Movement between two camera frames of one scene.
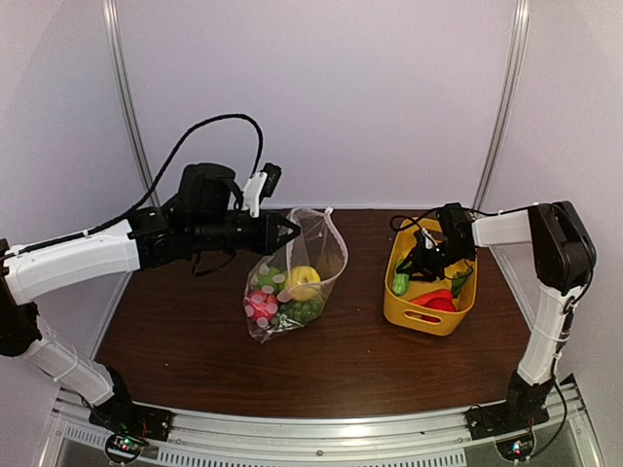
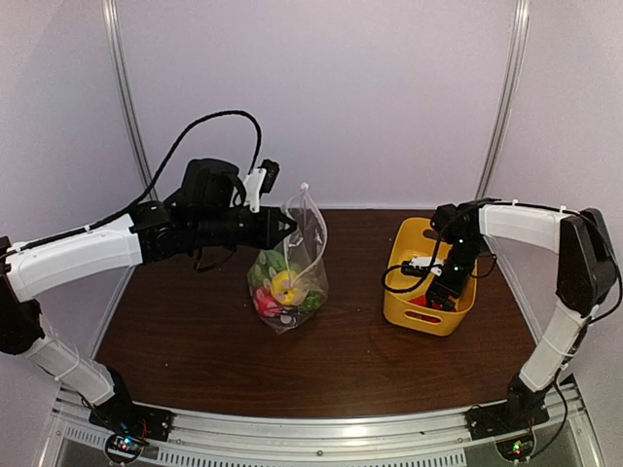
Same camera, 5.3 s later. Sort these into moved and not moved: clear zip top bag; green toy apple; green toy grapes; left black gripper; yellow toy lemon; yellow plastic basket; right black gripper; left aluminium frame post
Moved: green toy grapes; clear zip top bag; green toy apple; yellow toy lemon; right black gripper
Not moved: left aluminium frame post; yellow plastic basket; left black gripper
